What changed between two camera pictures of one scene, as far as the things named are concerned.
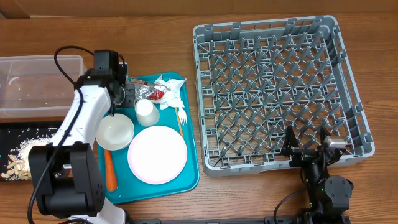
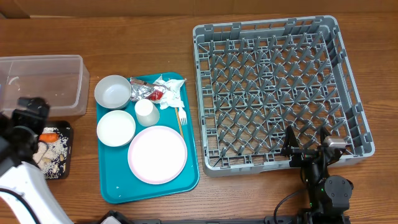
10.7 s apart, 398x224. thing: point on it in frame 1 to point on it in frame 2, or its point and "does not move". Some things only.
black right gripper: [301, 154] does not move
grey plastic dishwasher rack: [255, 79] does not move
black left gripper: [129, 99] to [37, 121]
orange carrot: [111, 175] to [49, 137]
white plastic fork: [183, 116] does not move
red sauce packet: [156, 95] does not move
